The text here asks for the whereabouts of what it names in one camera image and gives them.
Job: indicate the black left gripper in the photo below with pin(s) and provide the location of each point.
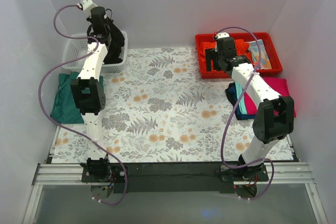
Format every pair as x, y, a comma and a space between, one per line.
115, 42

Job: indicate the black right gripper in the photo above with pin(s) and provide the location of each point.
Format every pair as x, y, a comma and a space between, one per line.
213, 56

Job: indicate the black t shirt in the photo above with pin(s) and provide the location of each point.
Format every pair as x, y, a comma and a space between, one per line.
115, 46

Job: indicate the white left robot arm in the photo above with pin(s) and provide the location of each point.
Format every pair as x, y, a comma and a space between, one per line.
87, 91

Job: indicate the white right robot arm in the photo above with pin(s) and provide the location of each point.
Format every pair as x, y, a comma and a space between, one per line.
274, 119

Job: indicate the red plastic bin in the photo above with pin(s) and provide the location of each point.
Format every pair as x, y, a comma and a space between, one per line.
276, 67

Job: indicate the orange crumpled shirt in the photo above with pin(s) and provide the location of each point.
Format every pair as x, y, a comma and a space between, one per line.
241, 47

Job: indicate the navy blue folded shirt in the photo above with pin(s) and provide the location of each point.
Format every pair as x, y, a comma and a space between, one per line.
232, 98

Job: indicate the patterned pastel cloth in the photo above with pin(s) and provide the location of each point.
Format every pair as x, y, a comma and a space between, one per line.
253, 49

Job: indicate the magenta folded shirt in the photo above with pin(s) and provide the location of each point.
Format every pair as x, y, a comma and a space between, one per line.
278, 84

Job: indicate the floral patterned table mat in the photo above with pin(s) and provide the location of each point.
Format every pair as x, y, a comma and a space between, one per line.
159, 109

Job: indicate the teal green folded shirt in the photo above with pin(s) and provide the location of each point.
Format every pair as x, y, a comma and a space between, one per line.
64, 109

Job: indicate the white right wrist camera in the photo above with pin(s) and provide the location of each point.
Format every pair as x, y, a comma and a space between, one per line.
221, 35

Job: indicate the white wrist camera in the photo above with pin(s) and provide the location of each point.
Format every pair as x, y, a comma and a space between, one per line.
86, 6
221, 35

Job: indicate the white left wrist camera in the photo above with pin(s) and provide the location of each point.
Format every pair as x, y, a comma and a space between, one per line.
86, 6

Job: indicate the aluminium mounting rail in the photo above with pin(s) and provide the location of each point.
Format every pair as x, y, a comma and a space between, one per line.
180, 176

